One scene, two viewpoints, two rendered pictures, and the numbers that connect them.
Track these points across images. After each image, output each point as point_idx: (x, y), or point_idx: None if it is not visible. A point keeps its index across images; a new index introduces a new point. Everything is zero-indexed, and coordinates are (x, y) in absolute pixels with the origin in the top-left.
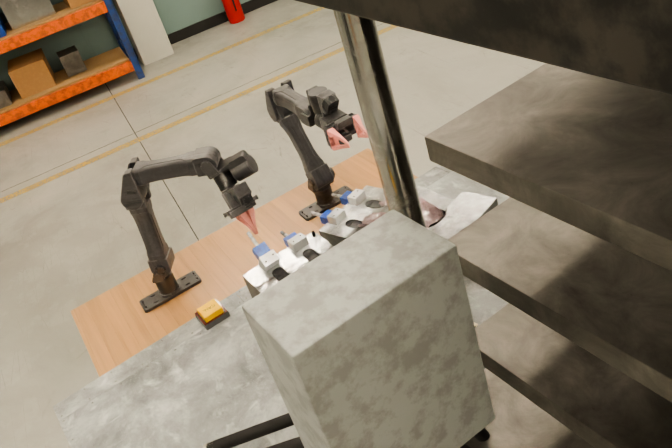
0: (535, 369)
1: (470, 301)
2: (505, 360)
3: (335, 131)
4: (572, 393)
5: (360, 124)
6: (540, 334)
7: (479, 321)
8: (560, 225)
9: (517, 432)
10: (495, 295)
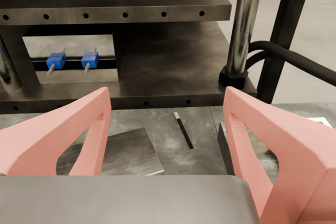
0: None
1: (158, 134)
2: None
3: (295, 127)
4: None
5: (70, 109)
6: None
7: (170, 114)
8: None
9: (209, 64)
10: (136, 125)
